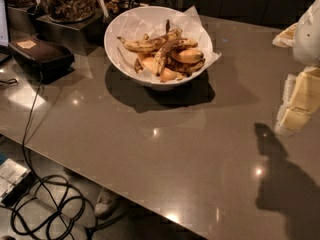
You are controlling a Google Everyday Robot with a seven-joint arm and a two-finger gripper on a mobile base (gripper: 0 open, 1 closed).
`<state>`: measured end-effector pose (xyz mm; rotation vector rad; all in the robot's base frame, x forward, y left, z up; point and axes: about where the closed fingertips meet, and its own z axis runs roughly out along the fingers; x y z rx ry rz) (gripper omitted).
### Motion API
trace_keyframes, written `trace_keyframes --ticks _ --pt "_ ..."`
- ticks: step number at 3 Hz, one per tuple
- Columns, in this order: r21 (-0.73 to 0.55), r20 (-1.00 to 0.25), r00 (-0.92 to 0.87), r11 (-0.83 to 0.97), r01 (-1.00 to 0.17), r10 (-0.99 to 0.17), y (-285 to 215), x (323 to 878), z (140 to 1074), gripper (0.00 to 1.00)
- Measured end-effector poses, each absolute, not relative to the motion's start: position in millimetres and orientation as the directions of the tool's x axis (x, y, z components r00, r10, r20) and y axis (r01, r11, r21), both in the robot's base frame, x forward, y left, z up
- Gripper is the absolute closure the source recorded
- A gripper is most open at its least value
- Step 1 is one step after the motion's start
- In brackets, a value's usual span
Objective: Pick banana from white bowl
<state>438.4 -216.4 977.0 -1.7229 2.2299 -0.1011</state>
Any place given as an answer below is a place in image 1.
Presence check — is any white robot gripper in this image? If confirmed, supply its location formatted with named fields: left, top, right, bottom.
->
left=272, top=0, right=320, bottom=136

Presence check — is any spotted banana at left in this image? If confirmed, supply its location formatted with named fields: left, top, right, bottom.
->
left=117, top=28, right=182, bottom=53

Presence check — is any glass jar of nuts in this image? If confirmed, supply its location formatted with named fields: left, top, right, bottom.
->
left=41, top=0, right=95, bottom=23

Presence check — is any dark overripe banana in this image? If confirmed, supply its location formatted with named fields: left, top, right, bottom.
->
left=166, top=59, right=205, bottom=77

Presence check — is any yellow banana at bottom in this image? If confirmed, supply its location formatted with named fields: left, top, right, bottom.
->
left=137, top=53, right=177, bottom=83

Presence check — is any grey box on floor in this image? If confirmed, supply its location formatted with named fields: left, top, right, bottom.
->
left=0, top=156, right=35, bottom=206

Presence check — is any white shoe under table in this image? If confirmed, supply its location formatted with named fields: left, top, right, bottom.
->
left=94, top=188, right=118, bottom=219

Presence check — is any yellow banana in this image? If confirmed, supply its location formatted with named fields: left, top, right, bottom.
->
left=137, top=53, right=177, bottom=83
left=171, top=49, right=204, bottom=64

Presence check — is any black power cable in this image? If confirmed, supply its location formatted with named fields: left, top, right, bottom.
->
left=9, top=71, right=101, bottom=240

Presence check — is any laptop screen edge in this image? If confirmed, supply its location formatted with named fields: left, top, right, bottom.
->
left=0, top=0, right=11, bottom=65

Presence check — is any white ceramic bowl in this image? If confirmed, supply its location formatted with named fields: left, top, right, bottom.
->
left=104, top=6, right=220, bottom=91

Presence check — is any yellow banana at right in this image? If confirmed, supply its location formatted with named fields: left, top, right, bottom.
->
left=171, top=49, right=204, bottom=64

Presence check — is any spotted banana across top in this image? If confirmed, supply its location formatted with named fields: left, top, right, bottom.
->
left=154, top=38, right=198, bottom=67

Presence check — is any metal display stand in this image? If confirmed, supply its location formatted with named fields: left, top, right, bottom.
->
left=8, top=7, right=105, bottom=55

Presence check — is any white paper bowl liner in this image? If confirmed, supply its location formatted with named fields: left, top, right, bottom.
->
left=104, top=6, right=221, bottom=91

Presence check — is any black card terminal device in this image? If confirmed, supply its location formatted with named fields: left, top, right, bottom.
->
left=8, top=33, right=75, bottom=84

